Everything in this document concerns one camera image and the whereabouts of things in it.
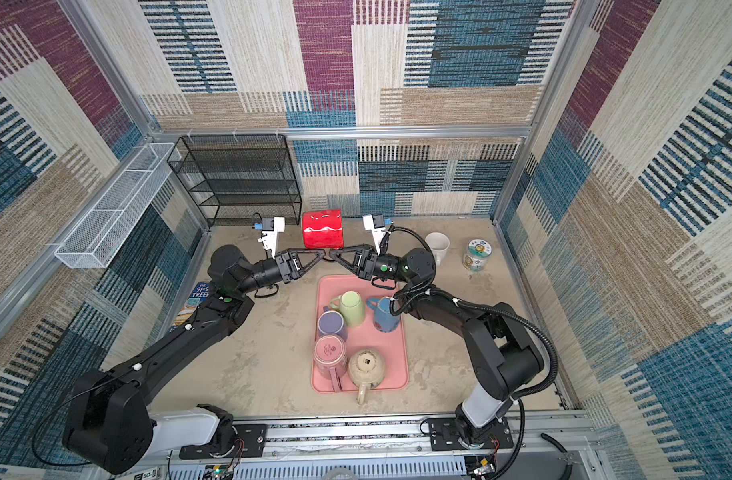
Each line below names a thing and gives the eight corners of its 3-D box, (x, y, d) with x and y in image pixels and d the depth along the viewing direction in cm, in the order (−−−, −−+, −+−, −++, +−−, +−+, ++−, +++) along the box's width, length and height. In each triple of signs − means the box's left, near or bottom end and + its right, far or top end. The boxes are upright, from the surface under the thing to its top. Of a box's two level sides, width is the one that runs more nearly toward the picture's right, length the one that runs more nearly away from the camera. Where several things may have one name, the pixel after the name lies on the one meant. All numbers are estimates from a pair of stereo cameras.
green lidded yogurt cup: (464, 272, 107) (471, 256, 100) (460, 255, 112) (466, 238, 105) (486, 272, 107) (494, 256, 100) (481, 255, 112) (488, 238, 105)
